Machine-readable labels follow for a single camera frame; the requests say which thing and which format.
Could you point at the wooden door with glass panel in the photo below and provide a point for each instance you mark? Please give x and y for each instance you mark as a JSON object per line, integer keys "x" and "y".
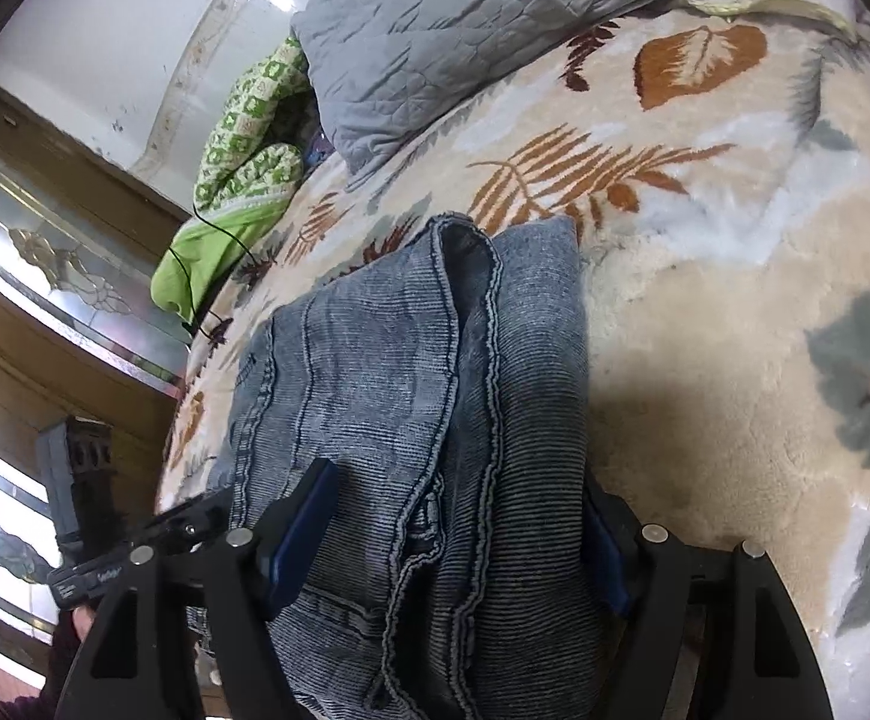
{"x": 30, "y": 382}

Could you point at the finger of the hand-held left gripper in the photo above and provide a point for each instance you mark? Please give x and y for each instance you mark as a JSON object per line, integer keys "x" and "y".
{"x": 184, "y": 519}

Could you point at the person's left forearm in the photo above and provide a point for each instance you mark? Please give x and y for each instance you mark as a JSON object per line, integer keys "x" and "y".
{"x": 37, "y": 690}

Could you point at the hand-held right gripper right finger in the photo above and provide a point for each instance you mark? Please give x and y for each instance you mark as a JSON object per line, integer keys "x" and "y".
{"x": 609, "y": 570}

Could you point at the dark purple cloth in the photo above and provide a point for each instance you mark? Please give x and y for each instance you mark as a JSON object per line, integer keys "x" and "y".
{"x": 320, "y": 148}

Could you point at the person's left hand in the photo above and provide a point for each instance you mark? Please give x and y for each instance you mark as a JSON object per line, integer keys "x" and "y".
{"x": 84, "y": 621}

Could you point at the beige leaf print blanket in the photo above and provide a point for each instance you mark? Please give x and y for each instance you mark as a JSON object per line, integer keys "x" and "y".
{"x": 705, "y": 240}

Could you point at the green patterned quilt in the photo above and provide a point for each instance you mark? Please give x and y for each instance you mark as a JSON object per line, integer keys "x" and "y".
{"x": 247, "y": 127}

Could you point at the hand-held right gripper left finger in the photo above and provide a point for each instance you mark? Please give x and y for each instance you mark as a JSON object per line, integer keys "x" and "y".
{"x": 300, "y": 532}

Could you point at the grey quilted pillow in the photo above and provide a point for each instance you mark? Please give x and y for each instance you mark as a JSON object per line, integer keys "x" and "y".
{"x": 480, "y": 15}

